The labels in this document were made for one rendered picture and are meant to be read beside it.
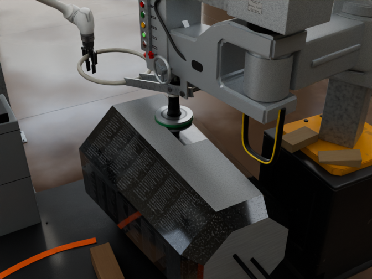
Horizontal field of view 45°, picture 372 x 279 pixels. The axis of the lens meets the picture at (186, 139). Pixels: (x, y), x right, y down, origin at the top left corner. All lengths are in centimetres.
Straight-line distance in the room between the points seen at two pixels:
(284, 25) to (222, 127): 256
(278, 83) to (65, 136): 260
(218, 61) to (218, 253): 82
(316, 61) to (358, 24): 30
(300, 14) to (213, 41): 45
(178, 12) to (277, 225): 109
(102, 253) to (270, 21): 169
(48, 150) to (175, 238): 213
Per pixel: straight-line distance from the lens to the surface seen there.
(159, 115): 253
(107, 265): 267
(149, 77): 277
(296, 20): 164
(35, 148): 398
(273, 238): 213
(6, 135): 279
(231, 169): 216
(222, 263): 202
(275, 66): 178
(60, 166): 370
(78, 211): 322
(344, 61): 214
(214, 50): 195
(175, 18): 221
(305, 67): 192
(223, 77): 199
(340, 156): 238
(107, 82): 280
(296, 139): 242
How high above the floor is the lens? 210
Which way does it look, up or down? 33 degrees down
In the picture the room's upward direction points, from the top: straight up
